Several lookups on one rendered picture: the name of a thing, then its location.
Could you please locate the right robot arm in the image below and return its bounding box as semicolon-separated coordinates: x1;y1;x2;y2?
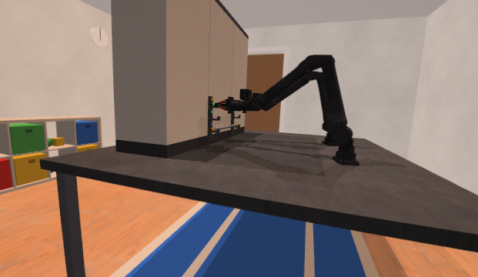
262;71;340;146

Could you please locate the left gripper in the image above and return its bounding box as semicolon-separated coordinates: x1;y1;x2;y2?
217;97;240;114

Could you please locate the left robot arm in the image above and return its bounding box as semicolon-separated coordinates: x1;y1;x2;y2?
232;55;359;165

